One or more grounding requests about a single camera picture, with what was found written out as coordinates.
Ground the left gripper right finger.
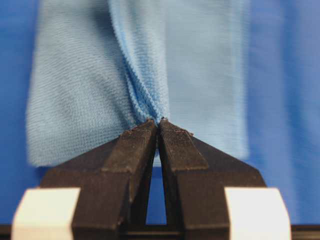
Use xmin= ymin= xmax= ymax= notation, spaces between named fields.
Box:
xmin=159 ymin=119 xmax=292 ymax=240

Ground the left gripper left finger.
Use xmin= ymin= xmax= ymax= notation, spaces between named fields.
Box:
xmin=11 ymin=119 xmax=157 ymax=240

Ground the light blue towel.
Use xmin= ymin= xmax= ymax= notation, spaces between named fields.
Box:
xmin=26 ymin=0 xmax=250 ymax=167

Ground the dark blue table cloth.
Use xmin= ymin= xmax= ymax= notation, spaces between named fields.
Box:
xmin=0 ymin=0 xmax=320 ymax=224

